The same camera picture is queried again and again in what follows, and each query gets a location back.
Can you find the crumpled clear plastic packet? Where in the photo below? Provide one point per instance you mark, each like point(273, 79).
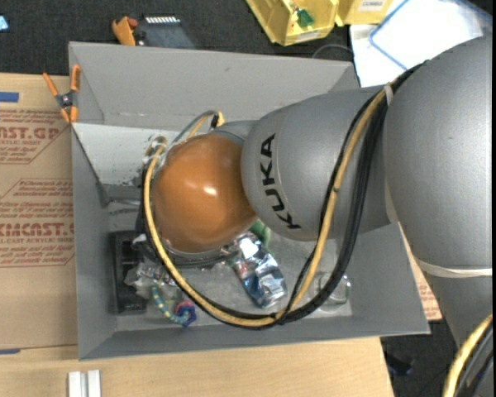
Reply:
point(142, 274)

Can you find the brown cardboard board, red print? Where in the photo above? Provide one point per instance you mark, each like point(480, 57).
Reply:
point(29, 296)

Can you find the grey metal bin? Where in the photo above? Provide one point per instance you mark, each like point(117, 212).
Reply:
point(157, 77)

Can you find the black rectangular box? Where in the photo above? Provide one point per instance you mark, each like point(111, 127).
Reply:
point(122, 300)

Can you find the clear glass cup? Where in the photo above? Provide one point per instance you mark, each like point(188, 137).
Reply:
point(340, 294)

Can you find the green toy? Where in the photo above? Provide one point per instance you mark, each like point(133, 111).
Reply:
point(263, 231)

